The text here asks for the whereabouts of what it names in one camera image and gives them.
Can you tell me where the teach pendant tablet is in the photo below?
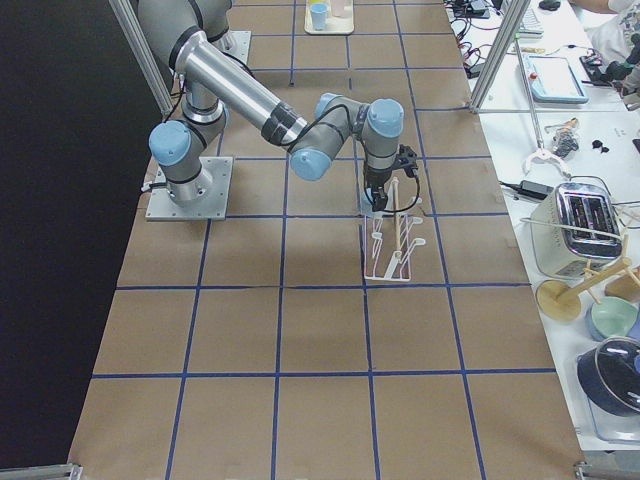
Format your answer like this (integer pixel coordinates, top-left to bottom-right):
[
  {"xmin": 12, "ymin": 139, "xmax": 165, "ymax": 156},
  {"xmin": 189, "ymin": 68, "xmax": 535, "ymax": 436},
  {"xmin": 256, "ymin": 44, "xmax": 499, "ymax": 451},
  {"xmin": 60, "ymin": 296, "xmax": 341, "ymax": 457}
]
[{"xmin": 523, "ymin": 54, "xmax": 589, "ymax": 105}]

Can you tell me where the blue plastic cup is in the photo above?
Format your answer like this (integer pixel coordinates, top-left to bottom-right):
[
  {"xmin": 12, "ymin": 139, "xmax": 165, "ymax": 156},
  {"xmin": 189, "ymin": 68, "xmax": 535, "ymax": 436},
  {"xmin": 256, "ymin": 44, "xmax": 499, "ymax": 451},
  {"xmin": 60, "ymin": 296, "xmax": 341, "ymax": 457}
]
[{"xmin": 309, "ymin": 2, "xmax": 328, "ymax": 31}]

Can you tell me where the aluminium frame post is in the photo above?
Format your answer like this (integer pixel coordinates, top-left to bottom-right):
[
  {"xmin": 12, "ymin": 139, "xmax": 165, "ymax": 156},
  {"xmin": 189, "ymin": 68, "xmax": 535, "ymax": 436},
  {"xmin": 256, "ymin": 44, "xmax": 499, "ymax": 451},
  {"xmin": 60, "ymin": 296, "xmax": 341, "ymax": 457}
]
[{"xmin": 469, "ymin": 0, "xmax": 530, "ymax": 113}]

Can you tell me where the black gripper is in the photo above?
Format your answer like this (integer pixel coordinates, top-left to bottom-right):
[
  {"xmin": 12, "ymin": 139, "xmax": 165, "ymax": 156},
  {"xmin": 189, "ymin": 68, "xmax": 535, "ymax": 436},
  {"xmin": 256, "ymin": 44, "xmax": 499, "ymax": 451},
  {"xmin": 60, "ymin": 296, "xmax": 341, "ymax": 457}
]
[{"xmin": 363, "ymin": 144, "xmax": 419, "ymax": 211}]

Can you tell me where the light blue ikea cup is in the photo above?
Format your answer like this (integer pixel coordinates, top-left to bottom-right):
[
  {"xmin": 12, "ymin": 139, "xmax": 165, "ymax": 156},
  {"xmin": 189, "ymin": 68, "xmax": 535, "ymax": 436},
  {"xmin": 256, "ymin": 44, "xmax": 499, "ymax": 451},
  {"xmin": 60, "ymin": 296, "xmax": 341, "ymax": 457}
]
[{"xmin": 360, "ymin": 194, "xmax": 385, "ymax": 218}]

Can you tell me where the black power adapter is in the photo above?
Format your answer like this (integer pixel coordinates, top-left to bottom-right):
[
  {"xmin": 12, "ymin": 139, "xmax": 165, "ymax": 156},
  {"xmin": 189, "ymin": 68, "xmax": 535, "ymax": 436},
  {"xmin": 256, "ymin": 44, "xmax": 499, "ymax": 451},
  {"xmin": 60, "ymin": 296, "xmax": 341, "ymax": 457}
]
[{"xmin": 500, "ymin": 180, "xmax": 553, "ymax": 200}]

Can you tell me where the wooden mug tree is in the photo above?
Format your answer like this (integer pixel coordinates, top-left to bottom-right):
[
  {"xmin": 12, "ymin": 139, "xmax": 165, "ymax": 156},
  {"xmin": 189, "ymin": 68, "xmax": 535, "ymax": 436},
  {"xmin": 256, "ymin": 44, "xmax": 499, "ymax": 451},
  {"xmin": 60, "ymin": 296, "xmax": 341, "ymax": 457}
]
[{"xmin": 535, "ymin": 235, "xmax": 639, "ymax": 322}]

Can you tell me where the green bowl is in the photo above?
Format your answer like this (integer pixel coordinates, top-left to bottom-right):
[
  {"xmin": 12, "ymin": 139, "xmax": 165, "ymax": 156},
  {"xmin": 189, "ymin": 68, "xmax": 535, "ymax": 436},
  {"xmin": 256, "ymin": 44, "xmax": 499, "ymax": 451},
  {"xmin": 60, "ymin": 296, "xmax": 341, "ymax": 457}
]
[{"xmin": 586, "ymin": 297, "xmax": 638, "ymax": 341}]

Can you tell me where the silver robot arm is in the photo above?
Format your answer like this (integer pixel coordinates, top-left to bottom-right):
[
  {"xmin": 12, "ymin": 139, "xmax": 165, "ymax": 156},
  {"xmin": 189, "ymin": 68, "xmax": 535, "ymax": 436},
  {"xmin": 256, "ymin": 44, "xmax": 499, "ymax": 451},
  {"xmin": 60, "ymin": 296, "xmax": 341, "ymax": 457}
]
[
  {"xmin": 192, "ymin": 0, "xmax": 235, "ymax": 52},
  {"xmin": 136, "ymin": 1, "xmax": 418, "ymax": 214}
]

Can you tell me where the white wire cup rack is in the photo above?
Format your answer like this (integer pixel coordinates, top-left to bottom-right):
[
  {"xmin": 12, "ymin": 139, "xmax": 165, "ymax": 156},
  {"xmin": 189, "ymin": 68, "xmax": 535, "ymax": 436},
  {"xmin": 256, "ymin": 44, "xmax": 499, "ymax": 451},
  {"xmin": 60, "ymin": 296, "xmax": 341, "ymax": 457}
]
[{"xmin": 362, "ymin": 177, "xmax": 426, "ymax": 283}]

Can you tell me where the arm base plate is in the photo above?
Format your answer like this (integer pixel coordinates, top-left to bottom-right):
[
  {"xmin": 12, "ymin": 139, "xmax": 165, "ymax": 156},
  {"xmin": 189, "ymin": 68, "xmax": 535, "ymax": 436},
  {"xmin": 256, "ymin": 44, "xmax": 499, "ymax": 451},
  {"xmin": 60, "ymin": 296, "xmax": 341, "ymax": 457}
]
[
  {"xmin": 213, "ymin": 30, "xmax": 252, "ymax": 64},
  {"xmin": 146, "ymin": 156, "xmax": 234, "ymax": 221}
]

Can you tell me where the long reacher grabber tool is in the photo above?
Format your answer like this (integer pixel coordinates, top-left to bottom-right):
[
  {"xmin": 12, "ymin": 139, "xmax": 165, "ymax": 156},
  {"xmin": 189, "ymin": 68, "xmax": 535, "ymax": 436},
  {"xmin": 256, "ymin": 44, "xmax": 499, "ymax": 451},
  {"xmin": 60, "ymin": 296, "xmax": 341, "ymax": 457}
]
[{"xmin": 514, "ymin": 41, "xmax": 571, "ymax": 179}]

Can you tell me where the silver toaster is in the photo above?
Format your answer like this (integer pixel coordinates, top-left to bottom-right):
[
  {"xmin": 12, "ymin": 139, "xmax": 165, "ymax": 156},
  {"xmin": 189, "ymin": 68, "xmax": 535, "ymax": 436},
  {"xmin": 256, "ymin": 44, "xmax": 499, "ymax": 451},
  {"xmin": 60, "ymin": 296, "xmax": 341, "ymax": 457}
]
[{"xmin": 529, "ymin": 182, "xmax": 623, "ymax": 279}]

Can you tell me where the cream plastic tray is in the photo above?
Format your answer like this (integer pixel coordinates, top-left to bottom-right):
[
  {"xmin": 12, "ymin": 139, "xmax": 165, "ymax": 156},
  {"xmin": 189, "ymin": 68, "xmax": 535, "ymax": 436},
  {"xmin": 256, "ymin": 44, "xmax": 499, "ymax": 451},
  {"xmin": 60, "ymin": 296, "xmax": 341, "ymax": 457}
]
[{"xmin": 304, "ymin": 0, "xmax": 355, "ymax": 35}]

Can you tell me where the pink plastic cup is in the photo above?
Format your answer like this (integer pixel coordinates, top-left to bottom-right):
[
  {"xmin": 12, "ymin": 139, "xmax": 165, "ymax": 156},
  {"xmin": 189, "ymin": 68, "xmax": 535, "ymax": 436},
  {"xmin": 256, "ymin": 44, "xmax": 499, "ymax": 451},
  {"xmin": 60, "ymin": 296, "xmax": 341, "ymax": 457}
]
[{"xmin": 330, "ymin": 0, "xmax": 347, "ymax": 18}]

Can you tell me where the dark blue pot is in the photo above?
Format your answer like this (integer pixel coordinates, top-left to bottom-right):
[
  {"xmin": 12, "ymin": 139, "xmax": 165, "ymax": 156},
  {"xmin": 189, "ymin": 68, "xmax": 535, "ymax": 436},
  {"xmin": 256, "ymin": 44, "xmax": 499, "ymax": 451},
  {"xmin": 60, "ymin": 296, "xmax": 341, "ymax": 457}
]
[{"xmin": 577, "ymin": 337, "xmax": 639, "ymax": 417}]

